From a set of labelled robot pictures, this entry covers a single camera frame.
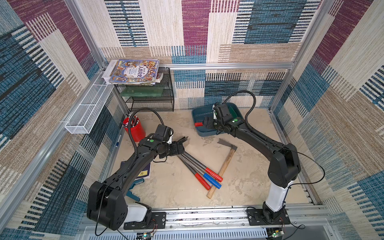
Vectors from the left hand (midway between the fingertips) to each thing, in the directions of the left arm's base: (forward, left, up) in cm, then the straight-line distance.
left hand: (178, 150), depth 83 cm
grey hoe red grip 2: (-14, -14, -12) cm, 23 cm away
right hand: (+15, -19, +4) cm, 25 cm away
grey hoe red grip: (-8, -17, -9) cm, 21 cm away
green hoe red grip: (+36, -37, -7) cm, 52 cm away
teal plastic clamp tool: (-18, +27, -13) cm, 34 cm away
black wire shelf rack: (+47, +14, -8) cm, 50 cm away
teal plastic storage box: (+35, -12, -8) cm, 38 cm away
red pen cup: (+18, +28, -7) cm, 34 cm away
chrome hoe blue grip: (-11, -15, -10) cm, 21 cm away
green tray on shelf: (+38, +24, +11) cm, 46 cm away
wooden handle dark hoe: (-3, -27, -13) cm, 30 cm away
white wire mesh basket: (+6, +43, +20) cm, 48 cm away
